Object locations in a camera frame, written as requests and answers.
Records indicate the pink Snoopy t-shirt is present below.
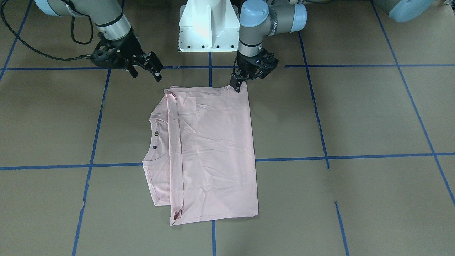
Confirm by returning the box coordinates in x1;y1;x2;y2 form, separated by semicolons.
142;83;259;226

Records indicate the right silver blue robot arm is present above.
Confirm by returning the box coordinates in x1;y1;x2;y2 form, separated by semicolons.
35;0;163;81

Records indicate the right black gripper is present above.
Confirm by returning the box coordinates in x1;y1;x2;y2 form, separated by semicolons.
90;28;164;82

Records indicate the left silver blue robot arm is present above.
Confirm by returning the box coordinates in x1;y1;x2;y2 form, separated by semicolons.
230;0;307;92

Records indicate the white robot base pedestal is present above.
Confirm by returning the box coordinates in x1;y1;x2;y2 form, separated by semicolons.
178;0;240;52

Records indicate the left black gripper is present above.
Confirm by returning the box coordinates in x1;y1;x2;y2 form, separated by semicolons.
230;48;279;93

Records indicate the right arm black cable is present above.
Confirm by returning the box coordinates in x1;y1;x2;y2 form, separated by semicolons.
1;0;96;62

